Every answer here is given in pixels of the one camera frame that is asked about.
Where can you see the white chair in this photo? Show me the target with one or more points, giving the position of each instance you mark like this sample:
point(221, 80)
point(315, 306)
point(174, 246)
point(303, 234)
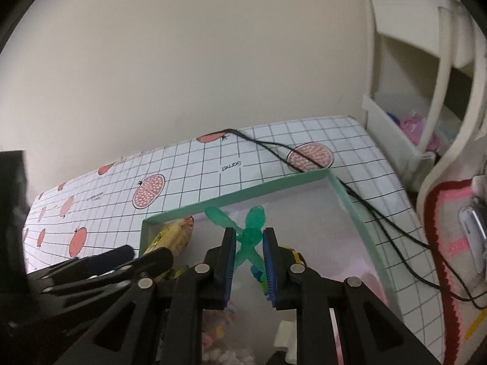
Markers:
point(456, 152)

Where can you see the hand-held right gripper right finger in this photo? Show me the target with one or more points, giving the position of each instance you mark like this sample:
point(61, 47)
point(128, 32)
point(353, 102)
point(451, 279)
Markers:
point(269, 266)

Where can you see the teal-rimmed white tray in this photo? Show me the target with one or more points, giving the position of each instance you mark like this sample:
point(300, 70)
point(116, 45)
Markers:
point(304, 205)

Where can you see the blue item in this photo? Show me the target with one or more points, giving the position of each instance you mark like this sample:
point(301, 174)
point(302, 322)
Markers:
point(392, 118)

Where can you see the pastel pipe cleaner heart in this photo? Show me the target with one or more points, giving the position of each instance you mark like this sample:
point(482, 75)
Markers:
point(220, 327)

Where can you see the black and yellow toy figure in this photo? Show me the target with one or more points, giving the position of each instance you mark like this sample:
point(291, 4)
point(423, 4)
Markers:
point(293, 254)

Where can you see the pomegranate print grid tablecloth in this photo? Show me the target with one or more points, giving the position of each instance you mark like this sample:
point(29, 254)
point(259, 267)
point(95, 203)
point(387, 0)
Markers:
point(190, 182)

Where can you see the green translucent plastic figure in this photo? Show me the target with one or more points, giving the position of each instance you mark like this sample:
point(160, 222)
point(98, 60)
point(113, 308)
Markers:
point(251, 232)

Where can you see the cream plastic frame piece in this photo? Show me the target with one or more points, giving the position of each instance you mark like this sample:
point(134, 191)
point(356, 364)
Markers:
point(285, 334)

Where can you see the yellow snack packet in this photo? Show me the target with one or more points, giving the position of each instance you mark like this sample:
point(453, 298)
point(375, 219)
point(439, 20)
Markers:
point(175, 235)

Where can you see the pink coiled bundle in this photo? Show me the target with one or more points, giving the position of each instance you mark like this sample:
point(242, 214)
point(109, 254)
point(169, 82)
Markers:
point(416, 129)

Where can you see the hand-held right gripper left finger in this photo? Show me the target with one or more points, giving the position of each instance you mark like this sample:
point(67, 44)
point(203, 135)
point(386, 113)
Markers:
point(228, 266)

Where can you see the silver device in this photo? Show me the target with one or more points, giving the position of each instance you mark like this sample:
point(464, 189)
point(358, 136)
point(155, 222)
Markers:
point(473, 224)

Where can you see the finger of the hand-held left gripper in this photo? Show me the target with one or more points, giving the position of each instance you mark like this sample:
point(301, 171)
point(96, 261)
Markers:
point(152, 262)
point(114, 254)

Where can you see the red pink knitted cushion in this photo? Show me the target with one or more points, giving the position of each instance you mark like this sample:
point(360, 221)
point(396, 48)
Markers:
point(452, 235)

